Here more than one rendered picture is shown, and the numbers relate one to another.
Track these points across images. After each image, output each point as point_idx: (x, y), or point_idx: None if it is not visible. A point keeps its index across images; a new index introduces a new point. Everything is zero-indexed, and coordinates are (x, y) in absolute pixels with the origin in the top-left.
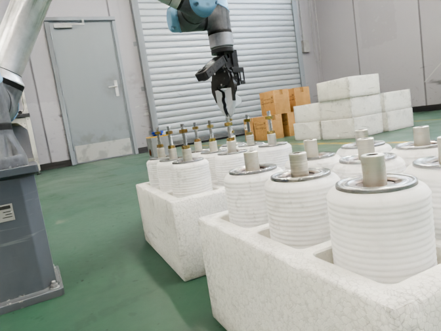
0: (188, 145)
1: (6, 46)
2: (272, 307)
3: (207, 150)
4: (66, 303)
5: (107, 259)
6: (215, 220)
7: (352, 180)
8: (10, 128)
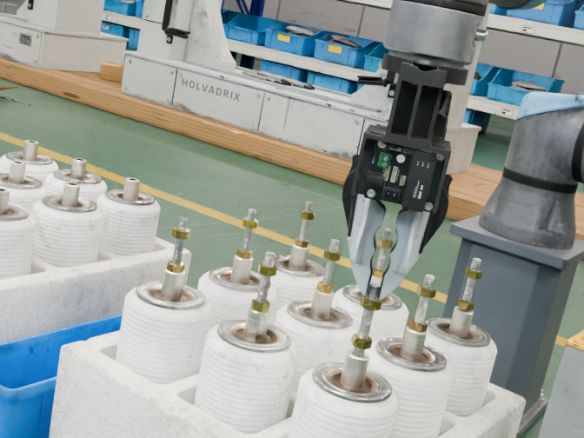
0: (295, 239)
1: None
2: None
3: (375, 344)
4: None
5: None
6: (165, 243)
7: (42, 161)
8: (515, 180)
